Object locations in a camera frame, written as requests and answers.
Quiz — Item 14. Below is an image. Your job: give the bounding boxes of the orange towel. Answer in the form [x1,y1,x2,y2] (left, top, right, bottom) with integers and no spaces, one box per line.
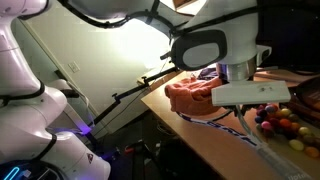
[164,78,222,116]

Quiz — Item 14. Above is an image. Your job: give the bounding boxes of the black computer monitor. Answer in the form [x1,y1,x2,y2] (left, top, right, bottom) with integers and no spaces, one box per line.
[256,0,320,72]

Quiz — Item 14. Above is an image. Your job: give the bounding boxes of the white blue tennis racket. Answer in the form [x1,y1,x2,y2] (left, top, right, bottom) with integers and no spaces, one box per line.
[178,110,314,180]

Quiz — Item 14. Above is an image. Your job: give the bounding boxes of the dark round bowl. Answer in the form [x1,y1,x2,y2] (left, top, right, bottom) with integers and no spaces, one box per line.
[296,77,320,112]

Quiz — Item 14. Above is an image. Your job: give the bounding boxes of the colourful felt ball garland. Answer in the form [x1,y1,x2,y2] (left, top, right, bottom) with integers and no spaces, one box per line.
[254,104,320,158]

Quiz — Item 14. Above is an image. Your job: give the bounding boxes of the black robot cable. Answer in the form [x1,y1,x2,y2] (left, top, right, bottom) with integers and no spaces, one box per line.
[56,0,259,38]

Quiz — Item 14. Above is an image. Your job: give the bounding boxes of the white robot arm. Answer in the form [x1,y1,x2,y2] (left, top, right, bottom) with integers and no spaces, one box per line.
[0,0,258,180]

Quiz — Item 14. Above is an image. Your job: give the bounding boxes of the stacked books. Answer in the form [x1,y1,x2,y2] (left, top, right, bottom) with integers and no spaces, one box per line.
[288,87,320,128]

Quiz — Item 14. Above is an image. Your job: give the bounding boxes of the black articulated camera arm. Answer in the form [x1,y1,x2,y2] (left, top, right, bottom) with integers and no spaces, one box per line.
[89,67,178,126]

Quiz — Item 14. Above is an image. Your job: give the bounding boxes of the white wall outlet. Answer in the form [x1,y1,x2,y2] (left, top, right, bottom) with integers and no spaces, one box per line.
[68,62,80,73]

